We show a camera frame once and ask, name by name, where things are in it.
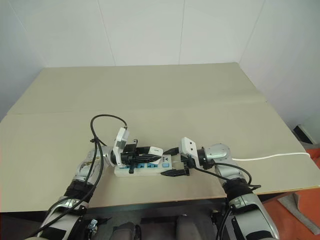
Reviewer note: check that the white power strip blue sockets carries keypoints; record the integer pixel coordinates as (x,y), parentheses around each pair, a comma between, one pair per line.
(150,171)

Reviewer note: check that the dark rounded shape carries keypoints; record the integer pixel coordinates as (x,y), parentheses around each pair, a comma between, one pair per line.
(126,228)
(183,226)

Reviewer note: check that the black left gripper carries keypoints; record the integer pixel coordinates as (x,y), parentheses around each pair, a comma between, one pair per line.
(128,153)

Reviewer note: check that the black box on floor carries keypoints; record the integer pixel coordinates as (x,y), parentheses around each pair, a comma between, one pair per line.
(303,135)

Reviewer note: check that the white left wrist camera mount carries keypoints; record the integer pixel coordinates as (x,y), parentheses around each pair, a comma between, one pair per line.
(121,140)

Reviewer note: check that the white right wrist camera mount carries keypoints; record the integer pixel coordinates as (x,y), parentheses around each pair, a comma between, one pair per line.
(188,147)

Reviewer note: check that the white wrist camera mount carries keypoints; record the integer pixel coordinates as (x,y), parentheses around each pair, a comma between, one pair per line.
(121,140)
(188,147)

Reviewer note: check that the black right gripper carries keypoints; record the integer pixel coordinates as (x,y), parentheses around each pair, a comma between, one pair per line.
(186,162)

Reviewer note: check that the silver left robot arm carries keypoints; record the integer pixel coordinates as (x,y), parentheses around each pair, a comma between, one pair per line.
(82,170)

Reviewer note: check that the white charger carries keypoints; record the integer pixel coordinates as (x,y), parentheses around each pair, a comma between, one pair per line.
(156,150)

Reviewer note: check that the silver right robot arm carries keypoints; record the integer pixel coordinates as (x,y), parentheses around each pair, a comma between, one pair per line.
(220,151)

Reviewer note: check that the metal table clamp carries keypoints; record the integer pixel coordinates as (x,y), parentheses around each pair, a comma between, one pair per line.
(215,216)
(93,223)

